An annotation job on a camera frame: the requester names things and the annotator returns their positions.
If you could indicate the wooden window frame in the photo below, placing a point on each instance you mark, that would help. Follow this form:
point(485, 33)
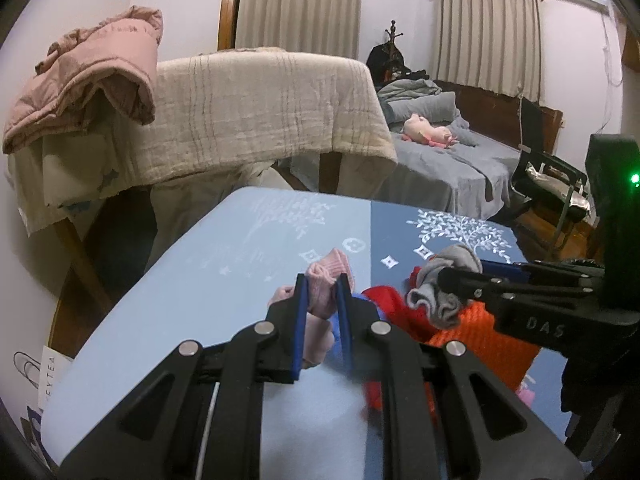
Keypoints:
point(229, 5)

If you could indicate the wooden coat rack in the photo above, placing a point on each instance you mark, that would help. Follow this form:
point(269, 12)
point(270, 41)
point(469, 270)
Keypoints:
point(393, 35)

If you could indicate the small pink wrapper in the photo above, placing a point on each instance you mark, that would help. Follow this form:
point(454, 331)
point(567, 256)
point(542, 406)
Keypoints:
point(526, 391)

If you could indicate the pink quilted jacket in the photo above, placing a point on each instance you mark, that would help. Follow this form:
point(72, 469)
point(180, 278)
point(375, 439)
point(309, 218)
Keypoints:
point(100, 70)

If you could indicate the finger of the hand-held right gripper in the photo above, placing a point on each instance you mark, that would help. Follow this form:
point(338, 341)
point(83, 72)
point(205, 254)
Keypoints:
point(465, 285)
point(500, 270)

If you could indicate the silver cushion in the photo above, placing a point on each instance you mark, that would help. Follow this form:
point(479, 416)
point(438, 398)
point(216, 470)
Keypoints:
point(555, 187)

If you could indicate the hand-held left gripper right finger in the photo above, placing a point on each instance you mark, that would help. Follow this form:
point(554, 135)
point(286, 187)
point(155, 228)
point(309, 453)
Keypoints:
point(345, 325)

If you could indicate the bed with grey sheet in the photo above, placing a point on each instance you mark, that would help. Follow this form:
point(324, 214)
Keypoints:
point(440, 175)

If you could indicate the grey duvet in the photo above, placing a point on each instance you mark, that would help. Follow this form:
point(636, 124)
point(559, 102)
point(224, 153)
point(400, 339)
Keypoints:
point(405, 91)

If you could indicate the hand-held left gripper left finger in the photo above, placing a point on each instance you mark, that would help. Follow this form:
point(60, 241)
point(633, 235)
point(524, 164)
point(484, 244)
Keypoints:
point(299, 330)

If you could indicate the wooden headboard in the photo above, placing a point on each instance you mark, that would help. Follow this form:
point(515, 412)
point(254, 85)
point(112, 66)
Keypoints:
point(500, 110)

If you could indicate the wide beige curtain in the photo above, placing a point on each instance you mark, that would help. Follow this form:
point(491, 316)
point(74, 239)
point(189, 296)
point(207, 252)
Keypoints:
point(300, 10)

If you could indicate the glossy wooden wardrobe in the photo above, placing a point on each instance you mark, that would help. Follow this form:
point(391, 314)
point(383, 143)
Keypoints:
point(631, 50)

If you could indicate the grey pillow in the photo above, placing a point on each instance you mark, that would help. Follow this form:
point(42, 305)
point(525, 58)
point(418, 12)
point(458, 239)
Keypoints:
point(425, 106)

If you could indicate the pale pink sock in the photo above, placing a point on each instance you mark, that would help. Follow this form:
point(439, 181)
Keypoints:
point(315, 340)

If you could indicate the orange bubble wrap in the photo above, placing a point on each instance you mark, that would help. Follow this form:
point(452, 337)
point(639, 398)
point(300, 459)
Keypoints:
point(480, 350)

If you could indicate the grey sock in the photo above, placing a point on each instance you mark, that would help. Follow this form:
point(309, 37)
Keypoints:
point(440, 310)

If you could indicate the white cloth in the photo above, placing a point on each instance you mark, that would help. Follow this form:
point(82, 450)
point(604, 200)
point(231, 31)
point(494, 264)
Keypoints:
point(75, 180)

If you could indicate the red plastic bag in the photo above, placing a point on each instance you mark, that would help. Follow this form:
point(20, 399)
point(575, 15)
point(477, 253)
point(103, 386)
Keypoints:
point(395, 305)

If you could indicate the beige striped blanket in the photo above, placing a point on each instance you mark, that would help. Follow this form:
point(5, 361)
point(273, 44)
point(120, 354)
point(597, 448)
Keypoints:
point(250, 110)

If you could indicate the black metal chair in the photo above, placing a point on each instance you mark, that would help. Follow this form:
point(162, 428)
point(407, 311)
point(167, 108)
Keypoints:
point(530, 120)

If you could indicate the pink plush toy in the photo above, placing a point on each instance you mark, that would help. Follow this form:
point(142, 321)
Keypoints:
point(425, 130)

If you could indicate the white paper bag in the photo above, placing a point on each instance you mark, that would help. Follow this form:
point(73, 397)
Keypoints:
point(50, 375)

